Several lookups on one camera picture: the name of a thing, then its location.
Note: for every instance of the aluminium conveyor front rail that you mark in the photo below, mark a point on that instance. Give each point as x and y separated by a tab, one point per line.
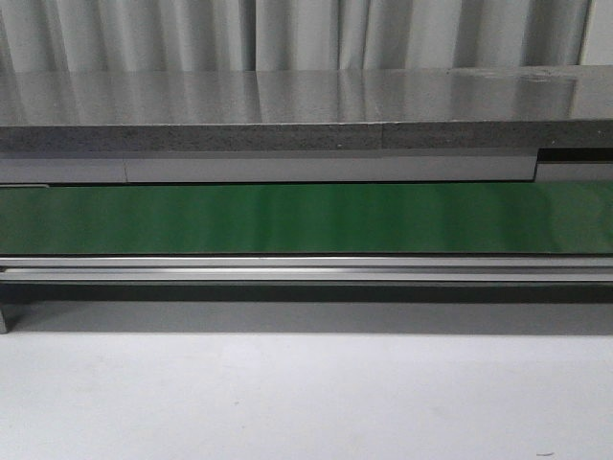
427	269

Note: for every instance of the grey pleated curtain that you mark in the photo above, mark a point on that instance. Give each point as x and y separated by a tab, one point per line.
287	35

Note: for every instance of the green conveyor belt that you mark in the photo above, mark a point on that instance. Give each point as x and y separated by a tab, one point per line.
503	217

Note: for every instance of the grey stone slab table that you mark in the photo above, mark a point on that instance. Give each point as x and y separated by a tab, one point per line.
515	107

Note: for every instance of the grey conveyor rear guard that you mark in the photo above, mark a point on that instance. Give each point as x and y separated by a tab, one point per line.
367	165

